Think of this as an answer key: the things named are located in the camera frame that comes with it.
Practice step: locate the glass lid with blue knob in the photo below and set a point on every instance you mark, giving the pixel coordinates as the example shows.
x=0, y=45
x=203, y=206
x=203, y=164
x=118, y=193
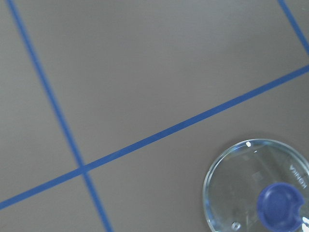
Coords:
x=257, y=185

